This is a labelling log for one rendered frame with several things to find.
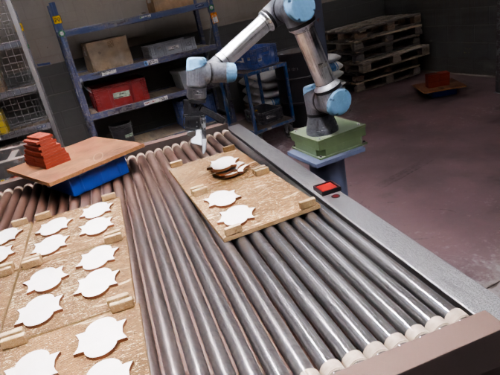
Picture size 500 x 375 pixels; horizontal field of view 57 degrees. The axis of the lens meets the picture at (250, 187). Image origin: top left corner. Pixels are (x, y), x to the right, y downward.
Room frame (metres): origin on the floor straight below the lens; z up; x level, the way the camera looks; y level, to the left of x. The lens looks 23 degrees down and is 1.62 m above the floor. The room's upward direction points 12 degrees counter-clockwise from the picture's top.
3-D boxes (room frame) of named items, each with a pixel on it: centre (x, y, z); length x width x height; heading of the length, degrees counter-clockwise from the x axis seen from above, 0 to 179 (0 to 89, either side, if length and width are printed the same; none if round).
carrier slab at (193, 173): (1.94, 0.13, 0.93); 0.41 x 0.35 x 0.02; 17
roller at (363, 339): (1.64, 0.04, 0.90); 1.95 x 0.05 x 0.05; 14
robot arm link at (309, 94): (2.09, -0.39, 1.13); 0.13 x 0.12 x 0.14; 19
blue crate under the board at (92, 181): (2.20, 0.78, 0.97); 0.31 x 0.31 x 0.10; 43
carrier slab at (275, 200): (1.54, 0.01, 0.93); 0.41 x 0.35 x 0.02; 17
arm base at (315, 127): (2.09, -0.39, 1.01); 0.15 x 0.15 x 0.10
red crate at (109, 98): (5.87, 1.36, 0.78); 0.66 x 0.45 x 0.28; 110
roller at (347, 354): (1.63, 0.09, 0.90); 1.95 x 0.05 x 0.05; 14
